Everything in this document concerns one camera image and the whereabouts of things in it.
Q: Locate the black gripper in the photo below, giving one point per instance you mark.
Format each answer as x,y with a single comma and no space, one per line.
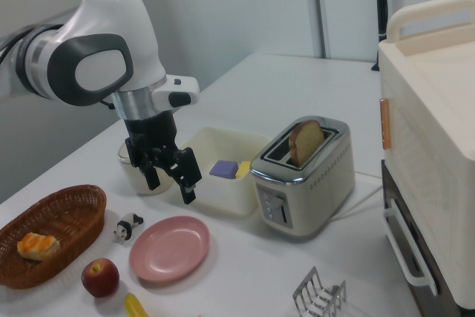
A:
150,131

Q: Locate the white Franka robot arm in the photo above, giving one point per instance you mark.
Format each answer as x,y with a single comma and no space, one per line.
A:
111,16

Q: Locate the pink plate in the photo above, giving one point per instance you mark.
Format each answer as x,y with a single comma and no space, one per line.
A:
168,248

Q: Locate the brown bread slice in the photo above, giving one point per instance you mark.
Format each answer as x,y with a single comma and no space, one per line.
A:
306,142

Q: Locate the orange glazed pastry bread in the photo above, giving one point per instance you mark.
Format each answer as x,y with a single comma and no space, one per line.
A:
37,246

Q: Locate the cream lidded canister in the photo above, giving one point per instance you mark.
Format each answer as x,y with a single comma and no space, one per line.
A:
130,179

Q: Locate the purple block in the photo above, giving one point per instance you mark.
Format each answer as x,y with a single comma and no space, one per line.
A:
222,168

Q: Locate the white plastic bin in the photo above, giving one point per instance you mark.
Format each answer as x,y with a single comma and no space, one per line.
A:
222,198

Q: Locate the panda figurine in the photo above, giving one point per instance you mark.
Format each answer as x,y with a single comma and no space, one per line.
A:
128,226

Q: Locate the yellow block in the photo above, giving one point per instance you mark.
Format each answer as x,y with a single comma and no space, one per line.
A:
244,168

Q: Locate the brown wicker basket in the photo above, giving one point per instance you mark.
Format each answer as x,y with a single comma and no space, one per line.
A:
74,205

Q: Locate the red apple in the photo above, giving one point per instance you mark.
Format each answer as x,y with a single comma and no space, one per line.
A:
100,278

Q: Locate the yellow banana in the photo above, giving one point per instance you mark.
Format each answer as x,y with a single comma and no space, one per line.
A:
134,307

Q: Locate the cream chrome toaster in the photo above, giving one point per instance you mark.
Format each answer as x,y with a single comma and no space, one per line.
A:
319,198

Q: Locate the metal toast rack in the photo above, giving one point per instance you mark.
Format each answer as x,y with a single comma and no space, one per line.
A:
313,285

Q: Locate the black pole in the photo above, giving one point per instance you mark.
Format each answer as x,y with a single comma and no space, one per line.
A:
381,5

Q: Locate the cream microwave oven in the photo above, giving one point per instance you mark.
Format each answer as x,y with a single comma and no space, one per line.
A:
438,127

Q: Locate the grey aluminium wall post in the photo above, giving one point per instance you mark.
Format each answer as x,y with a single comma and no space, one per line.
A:
320,9

